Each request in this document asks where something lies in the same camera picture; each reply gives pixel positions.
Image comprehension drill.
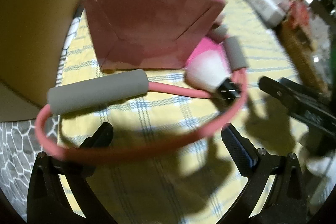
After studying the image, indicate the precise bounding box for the pink printed carton box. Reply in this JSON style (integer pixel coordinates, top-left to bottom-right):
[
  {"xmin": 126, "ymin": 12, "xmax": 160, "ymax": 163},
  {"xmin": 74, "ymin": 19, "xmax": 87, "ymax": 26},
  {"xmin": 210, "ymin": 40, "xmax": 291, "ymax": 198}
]
[{"xmin": 79, "ymin": 0, "xmax": 226, "ymax": 71}]

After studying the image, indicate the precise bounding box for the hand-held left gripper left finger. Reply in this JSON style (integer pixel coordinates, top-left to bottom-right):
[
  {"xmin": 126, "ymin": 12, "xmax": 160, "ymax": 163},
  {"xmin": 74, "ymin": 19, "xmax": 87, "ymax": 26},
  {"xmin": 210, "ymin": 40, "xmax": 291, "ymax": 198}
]
[{"xmin": 28, "ymin": 122, "xmax": 118, "ymax": 224}]

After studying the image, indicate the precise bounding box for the pink cloth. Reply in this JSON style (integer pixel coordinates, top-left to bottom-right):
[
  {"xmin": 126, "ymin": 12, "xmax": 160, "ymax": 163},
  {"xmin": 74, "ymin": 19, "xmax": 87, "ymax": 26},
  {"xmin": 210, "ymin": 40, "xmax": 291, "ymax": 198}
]
[{"xmin": 189, "ymin": 36, "xmax": 229, "ymax": 67}]

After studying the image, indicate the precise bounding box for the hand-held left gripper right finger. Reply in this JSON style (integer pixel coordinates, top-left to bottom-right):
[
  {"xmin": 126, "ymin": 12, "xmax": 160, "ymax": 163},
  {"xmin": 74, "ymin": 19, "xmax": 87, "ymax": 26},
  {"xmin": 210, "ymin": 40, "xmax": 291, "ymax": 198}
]
[{"xmin": 221, "ymin": 124, "xmax": 307, "ymax": 224}]

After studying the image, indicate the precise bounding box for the white box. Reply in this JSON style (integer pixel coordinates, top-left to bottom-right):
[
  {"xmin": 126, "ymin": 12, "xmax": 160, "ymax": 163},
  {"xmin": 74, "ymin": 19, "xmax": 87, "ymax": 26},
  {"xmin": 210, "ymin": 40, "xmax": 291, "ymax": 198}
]
[{"xmin": 244, "ymin": 0, "xmax": 286, "ymax": 26}]

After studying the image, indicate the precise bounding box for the pink ring with grey grips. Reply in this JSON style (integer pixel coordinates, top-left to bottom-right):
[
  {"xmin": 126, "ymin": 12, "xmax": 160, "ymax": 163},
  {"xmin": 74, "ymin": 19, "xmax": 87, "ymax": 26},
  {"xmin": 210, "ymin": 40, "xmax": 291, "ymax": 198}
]
[{"xmin": 35, "ymin": 25, "xmax": 249, "ymax": 161}]

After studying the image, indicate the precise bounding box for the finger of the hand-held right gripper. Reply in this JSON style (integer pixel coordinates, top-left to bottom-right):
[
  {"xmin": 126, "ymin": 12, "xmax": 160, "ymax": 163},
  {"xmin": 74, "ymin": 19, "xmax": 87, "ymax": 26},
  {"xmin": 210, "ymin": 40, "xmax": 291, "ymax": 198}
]
[
  {"xmin": 259, "ymin": 76, "xmax": 336, "ymax": 136},
  {"xmin": 280, "ymin": 77, "xmax": 336, "ymax": 119}
]

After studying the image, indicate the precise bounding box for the wicker basket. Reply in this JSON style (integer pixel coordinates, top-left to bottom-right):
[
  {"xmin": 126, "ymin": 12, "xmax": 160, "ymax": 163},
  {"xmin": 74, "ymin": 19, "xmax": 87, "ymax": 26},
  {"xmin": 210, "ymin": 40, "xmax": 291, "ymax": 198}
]
[{"xmin": 279, "ymin": 14, "xmax": 332, "ymax": 92}]

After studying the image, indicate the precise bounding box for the white pink makeup brush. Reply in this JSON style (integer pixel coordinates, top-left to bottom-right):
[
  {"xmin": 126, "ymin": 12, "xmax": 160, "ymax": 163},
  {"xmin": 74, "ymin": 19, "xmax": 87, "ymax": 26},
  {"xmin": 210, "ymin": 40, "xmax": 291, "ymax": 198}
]
[{"xmin": 185, "ymin": 52, "xmax": 243, "ymax": 102}]

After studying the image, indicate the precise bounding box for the brown cardboard box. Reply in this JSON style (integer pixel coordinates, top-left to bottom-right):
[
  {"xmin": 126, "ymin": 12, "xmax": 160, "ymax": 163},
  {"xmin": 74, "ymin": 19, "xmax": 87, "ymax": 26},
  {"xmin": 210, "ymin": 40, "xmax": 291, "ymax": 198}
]
[{"xmin": 0, "ymin": 0, "xmax": 88, "ymax": 122}]

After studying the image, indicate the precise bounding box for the yellow plaid tablecloth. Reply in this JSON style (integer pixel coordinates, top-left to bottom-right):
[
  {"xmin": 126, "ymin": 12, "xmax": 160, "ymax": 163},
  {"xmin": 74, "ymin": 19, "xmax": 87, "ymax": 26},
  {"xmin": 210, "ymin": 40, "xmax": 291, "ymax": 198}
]
[{"xmin": 56, "ymin": 0, "xmax": 315, "ymax": 224}]

